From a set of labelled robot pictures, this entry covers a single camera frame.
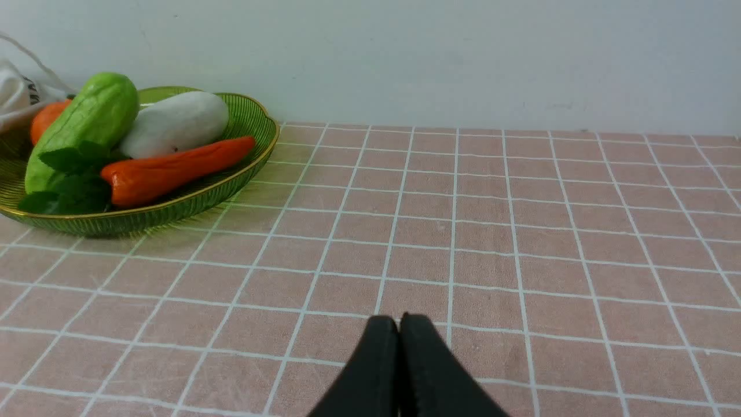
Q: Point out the green cucumber vegetable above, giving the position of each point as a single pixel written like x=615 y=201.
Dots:
x=102 y=112

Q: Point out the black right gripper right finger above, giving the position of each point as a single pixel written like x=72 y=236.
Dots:
x=432 y=381

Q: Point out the pink checkered tablecloth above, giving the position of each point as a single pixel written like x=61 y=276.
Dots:
x=572 y=273

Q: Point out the orange carrot with leaves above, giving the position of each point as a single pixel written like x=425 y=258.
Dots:
x=93 y=181

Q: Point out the white radish vegetable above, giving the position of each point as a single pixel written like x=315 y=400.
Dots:
x=180 y=123

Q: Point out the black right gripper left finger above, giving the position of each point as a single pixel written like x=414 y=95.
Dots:
x=366 y=384

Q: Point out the white cloth bag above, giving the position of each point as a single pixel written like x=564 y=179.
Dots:
x=21 y=97

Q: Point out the green wire basket plate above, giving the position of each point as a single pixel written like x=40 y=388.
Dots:
x=248 y=117

